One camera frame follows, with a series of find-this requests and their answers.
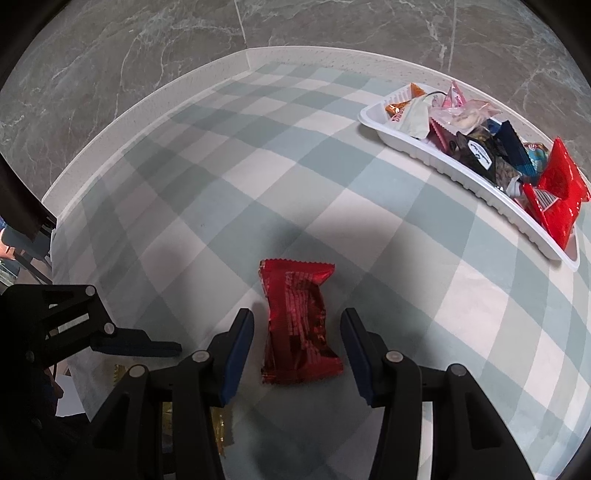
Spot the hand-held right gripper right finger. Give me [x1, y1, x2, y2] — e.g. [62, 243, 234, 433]
[340, 308, 536, 480]

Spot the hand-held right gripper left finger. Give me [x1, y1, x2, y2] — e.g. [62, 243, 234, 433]
[69, 308, 256, 480]

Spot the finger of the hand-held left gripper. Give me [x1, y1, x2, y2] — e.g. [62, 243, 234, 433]
[28, 284, 182, 359]

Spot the dark red foil packet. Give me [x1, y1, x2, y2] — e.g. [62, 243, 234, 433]
[257, 258, 345, 385]

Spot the white plastic tray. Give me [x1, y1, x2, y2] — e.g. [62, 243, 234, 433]
[359, 83, 581, 273]

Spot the gold foil packet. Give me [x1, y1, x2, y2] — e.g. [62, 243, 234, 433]
[108, 363, 235, 459]

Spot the white paper sheet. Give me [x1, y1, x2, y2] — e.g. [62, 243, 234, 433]
[57, 364, 89, 417]

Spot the checked tablecloth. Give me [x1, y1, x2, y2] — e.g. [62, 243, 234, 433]
[46, 62, 591, 480]

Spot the pink and red packet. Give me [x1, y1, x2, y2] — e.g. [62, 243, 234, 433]
[429, 117, 463, 154]

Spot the orange snack packet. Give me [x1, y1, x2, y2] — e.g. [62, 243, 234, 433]
[384, 82, 428, 124]

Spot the clear nut packet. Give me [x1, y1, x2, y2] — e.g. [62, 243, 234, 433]
[429, 99, 503, 134]

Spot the dark blue snack packet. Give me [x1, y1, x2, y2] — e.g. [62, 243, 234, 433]
[496, 120, 537, 177]

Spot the pink snack packet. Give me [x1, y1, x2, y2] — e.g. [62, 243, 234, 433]
[442, 80, 468, 110]

